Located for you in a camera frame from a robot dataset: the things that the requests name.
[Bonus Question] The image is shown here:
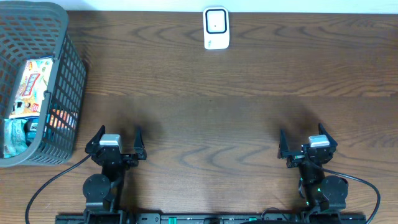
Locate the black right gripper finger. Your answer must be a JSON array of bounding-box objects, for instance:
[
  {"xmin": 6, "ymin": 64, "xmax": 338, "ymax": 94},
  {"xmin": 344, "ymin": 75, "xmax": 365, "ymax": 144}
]
[
  {"xmin": 317, "ymin": 123, "xmax": 338, "ymax": 152},
  {"xmin": 277, "ymin": 129, "xmax": 290, "ymax": 159}
]

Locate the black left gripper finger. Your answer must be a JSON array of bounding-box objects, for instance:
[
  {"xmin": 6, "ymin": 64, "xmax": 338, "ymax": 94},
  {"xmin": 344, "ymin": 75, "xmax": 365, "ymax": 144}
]
[
  {"xmin": 85, "ymin": 125, "xmax": 106, "ymax": 154},
  {"xmin": 133, "ymin": 128, "xmax": 147, "ymax": 160}
]

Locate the small orange snack packet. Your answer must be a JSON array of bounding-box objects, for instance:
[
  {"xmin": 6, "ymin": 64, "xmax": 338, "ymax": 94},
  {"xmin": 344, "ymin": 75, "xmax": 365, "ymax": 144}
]
[{"xmin": 48, "ymin": 109, "xmax": 78, "ymax": 129}]

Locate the teal mouthwash bottle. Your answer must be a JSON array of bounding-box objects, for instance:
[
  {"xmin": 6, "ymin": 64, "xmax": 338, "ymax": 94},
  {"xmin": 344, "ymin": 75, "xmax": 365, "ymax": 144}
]
[{"xmin": 24, "ymin": 116, "xmax": 54, "ymax": 146}]

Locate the mint green wipes packet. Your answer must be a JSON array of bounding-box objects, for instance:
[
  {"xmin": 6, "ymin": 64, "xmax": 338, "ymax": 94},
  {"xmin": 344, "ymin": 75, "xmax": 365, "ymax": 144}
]
[{"xmin": 3, "ymin": 119, "xmax": 28, "ymax": 158}]

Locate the yellow snack chip bag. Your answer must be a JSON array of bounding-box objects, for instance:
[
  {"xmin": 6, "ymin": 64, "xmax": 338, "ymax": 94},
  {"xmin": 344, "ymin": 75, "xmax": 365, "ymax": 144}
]
[{"xmin": 9, "ymin": 57, "xmax": 53, "ymax": 119}]

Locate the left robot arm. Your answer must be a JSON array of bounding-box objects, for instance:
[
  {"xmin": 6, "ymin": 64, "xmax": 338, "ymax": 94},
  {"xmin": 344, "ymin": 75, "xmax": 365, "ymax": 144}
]
[{"xmin": 83, "ymin": 126, "xmax": 147, "ymax": 224}]

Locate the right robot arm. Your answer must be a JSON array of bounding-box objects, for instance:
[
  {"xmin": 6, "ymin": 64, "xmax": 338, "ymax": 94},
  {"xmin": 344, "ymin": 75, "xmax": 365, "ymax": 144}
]
[{"xmin": 278, "ymin": 124, "xmax": 348, "ymax": 223}]

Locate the white barcode scanner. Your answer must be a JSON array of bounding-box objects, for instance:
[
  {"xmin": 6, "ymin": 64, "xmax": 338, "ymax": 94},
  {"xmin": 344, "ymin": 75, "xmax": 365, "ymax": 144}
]
[{"xmin": 203, "ymin": 7, "xmax": 230, "ymax": 50}]

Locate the grey plastic mesh basket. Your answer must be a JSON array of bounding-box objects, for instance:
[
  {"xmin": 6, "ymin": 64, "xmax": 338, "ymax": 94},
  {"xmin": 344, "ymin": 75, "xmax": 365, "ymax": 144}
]
[{"xmin": 1, "ymin": 1, "xmax": 86, "ymax": 167}]

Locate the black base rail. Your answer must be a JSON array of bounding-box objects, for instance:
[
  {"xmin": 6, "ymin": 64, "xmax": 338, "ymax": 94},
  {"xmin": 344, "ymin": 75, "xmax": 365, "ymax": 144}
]
[{"xmin": 55, "ymin": 212, "xmax": 366, "ymax": 224}]

